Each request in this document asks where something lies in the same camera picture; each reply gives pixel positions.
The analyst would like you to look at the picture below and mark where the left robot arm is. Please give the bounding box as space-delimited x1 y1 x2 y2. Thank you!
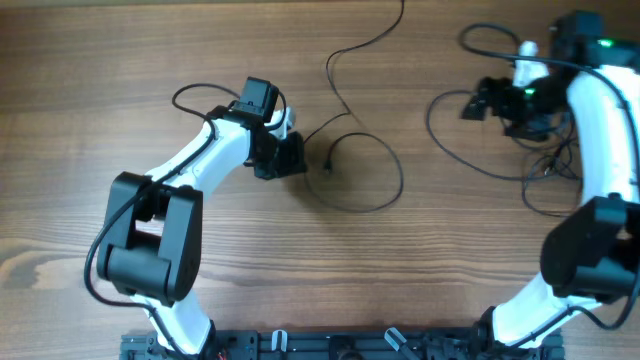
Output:
84 77 306 359

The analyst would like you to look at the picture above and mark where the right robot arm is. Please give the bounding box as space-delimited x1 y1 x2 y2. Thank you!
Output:
462 11 639 354

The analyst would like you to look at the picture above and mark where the black aluminium base frame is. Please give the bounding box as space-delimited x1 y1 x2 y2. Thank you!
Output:
118 327 566 360

